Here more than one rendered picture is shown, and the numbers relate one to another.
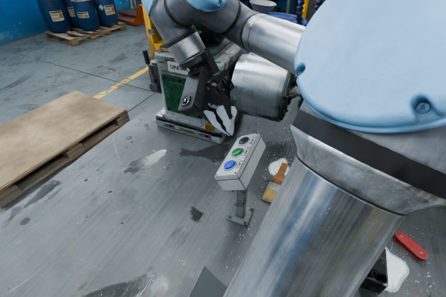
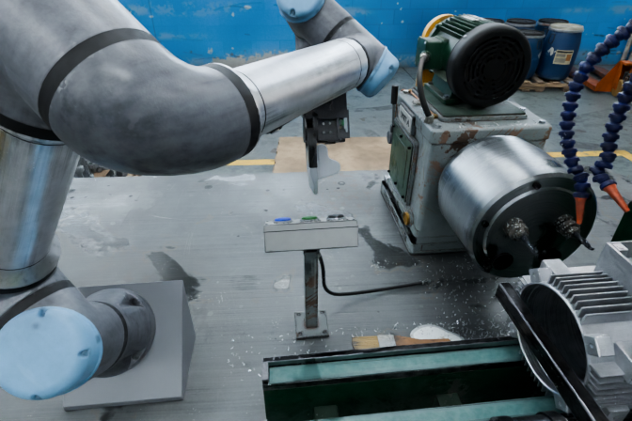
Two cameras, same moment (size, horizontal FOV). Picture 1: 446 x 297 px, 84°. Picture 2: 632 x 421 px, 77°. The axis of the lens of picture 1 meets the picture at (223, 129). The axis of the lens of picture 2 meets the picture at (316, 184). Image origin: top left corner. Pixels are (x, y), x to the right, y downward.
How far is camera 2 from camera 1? 60 cm
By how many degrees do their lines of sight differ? 49
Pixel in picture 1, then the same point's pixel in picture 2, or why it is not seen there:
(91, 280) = (177, 249)
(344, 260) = not seen: outside the picture
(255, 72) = (474, 163)
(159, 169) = not seen: hidden behind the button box
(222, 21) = (311, 38)
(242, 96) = (443, 191)
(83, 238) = (211, 223)
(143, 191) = not seen: hidden behind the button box
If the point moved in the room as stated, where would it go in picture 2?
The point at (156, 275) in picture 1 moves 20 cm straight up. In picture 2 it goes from (197, 287) to (183, 219)
